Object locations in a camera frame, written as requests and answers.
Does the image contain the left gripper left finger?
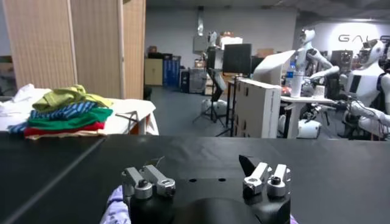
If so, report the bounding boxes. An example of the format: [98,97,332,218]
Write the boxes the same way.
[121,164,177,200]

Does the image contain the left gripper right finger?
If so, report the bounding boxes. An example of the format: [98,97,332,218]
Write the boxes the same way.
[238,154,292,198]

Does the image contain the lavender t-shirt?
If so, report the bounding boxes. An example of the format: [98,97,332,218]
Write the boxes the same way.
[99,184,300,224]

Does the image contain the large white robot base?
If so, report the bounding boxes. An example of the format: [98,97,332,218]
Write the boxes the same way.
[278,114,322,139]

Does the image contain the small white robot base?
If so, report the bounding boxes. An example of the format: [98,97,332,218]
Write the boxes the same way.
[200,99,228,116]

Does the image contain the black plastic table cover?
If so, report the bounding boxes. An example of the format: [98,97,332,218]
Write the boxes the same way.
[9,133,390,224]
[0,132,107,224]

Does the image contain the white folding table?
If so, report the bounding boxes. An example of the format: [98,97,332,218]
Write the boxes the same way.
[0,97,160,136]

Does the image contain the tall white cardboard box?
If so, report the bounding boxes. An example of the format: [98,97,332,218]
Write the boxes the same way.
[234,78,283,139]

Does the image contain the white standing desk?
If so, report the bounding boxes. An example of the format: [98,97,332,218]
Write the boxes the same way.
[280,96,336,139]

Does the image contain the black tripod stand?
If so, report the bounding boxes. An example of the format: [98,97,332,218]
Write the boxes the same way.
[192,68,235,137]

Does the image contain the beige folded garment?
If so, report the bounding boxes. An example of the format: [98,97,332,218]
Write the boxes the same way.
[26,129,107,141]

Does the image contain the white thermos bottle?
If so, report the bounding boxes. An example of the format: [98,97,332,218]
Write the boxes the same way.
[291,71,305,99]

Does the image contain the red folded garment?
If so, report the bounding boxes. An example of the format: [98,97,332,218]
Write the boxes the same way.
[23,121,106,137]

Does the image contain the blue striped garment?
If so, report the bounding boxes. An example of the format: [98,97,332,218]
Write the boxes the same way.
[7,102,100,135]

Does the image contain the beige cabinet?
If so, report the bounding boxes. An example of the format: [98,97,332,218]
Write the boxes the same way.
[144,57,164,86]

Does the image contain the clear blue-capped water bottle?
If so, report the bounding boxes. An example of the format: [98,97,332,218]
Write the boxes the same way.
[286,62,296,80]

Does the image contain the blue cabinet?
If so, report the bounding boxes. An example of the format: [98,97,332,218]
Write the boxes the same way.
[163,56,181,89]

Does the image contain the white display panel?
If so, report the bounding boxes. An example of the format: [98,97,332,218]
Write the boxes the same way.
[252,50,296,86]

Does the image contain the lime green garment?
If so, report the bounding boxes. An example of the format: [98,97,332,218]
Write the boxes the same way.
[32,84,114,113]

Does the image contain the black monitor panel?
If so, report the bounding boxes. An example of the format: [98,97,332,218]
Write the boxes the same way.
[222,43,253,75]

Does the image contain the white humanoid robot black shoulders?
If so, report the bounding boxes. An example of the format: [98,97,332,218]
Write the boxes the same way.
[344,39,390,116]

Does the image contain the wooden folding screen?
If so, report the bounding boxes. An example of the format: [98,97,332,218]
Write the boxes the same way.
[2,0,146,100]

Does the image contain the crumpled white garment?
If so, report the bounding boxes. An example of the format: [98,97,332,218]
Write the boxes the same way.
[0,83,52,118]

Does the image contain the white side table frame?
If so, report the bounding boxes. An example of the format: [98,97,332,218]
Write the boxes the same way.
[138,112,149,135]

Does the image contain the black cable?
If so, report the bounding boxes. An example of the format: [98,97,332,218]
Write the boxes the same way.
[115,111,138,135]

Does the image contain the white robot arm with cables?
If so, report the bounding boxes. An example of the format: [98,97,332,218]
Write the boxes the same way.
[347,100,390,138]

